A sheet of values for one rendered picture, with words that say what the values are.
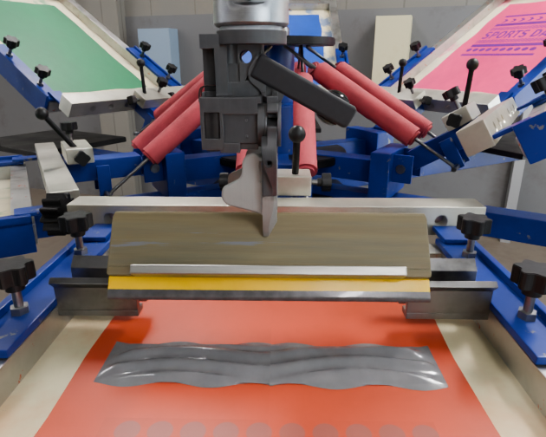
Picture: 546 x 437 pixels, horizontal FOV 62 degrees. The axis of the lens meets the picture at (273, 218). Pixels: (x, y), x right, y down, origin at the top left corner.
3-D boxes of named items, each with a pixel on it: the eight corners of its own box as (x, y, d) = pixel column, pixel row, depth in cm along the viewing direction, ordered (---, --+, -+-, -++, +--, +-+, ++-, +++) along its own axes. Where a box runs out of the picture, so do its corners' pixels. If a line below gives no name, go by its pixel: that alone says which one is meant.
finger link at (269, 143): (261, 192, 50) (260, 112, 48) (276, 192, 50) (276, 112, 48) (258, 198, 45) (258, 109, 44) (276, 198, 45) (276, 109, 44)
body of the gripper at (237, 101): (212, 144, 53) (207, 33, 49) (285, 144, 53) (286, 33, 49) (201, 157, 46) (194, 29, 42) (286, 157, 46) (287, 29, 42)
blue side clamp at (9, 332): (18, 401, 45) (4, 342, 43) (-31, 401, 46) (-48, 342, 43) (119, 270, 74) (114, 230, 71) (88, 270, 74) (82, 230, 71)
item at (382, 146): (458, 224, 97) (466, 169, 93) (95, 222, 99) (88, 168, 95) (380, 151, 174) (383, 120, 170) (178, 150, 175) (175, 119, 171)
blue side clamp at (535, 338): (576, 409, 44) (593, 349, 42) (525, 408, 45) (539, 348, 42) (462, 273, 73) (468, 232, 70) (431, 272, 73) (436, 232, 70)
